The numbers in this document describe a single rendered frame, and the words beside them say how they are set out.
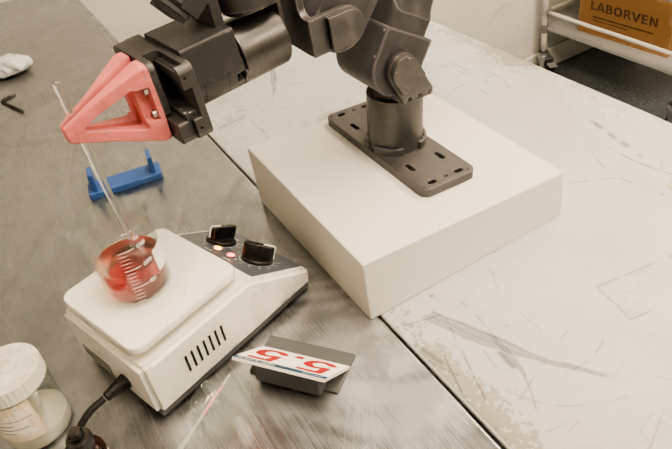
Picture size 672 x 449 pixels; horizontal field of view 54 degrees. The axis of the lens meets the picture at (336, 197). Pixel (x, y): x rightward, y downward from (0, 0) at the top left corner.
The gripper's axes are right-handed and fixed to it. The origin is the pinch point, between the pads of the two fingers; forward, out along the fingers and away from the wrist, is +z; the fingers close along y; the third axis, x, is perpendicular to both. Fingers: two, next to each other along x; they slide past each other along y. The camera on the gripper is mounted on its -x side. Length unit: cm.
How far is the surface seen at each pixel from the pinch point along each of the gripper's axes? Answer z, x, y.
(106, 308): 4.6, 15.8, 1.7
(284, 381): -4.3, 23.7, 13.9
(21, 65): -10, 22, -82
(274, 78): -39, 26, -40
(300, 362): -6.4, 22.9, 13.9
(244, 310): -5.5, 20.6, 6.8
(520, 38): -194, 103, -113
